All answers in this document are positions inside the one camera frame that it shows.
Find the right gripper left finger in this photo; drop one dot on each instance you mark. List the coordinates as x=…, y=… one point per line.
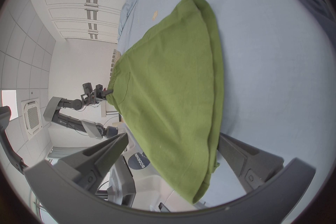
x=105, y=154

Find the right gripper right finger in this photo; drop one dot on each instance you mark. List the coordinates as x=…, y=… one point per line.
x=244, y=162

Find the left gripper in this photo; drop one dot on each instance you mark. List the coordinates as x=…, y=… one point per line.
x=99, y=91

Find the green shorts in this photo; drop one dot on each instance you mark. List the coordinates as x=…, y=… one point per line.
x=170, y=86

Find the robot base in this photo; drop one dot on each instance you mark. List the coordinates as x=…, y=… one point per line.
x=162, y=188

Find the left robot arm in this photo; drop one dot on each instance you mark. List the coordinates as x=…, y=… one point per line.
x=69, y=103

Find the round woven basket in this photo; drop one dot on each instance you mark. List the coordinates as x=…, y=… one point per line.
x=115, y=65

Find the bed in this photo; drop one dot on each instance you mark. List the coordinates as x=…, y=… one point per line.
x=262, y=73

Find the ceiling air conditioner vent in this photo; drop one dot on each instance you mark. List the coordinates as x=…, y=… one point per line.
x=32, y=116

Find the white wardrobe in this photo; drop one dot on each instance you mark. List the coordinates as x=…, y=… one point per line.
x=70, y=13

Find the white ceiling light panel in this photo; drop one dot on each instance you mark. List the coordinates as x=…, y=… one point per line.
x=9, y=104

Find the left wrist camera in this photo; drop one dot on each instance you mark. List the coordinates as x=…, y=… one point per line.
x=87, y=87

